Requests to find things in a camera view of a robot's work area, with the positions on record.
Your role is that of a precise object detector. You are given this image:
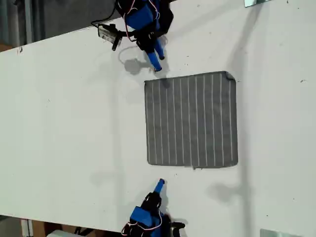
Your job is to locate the black camera cable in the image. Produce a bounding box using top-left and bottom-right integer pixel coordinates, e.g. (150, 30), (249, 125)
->
(91, 4), (117, 28)

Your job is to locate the white table leg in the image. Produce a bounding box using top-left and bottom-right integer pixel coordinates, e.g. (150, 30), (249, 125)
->
(20, 219), (34, 237)

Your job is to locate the grey white-striped square towel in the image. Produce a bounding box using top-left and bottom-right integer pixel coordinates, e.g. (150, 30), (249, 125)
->
(144, 71), (239, 170)

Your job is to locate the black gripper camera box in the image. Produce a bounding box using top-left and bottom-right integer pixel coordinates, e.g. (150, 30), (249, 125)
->
(98, 23), (123, 51)
(169, 221), (186, 237)

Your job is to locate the steel bracket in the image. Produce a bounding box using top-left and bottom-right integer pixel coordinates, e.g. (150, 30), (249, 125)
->
(244, 0), (270, 8)

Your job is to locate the white box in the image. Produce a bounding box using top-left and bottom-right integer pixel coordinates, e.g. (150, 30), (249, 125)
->
(46, 230), (78, 237)

